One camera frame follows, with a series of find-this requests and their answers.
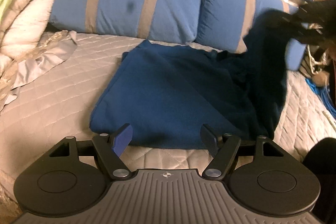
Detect dark blue sweatshirt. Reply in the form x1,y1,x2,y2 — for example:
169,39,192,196
89,10,291,149

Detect striped beige bag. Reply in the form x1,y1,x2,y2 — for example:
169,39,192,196
299,45,334,86

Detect quilted grey bed cover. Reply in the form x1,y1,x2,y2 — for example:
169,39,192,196
0,29,336,224

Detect blue striped pillow right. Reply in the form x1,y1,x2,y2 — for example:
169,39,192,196
194,0,308,72

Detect grey satin sheet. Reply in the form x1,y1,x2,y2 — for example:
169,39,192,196
1,30,77,108

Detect white puffy duvet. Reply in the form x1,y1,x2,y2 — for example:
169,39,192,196
1,0,54,73

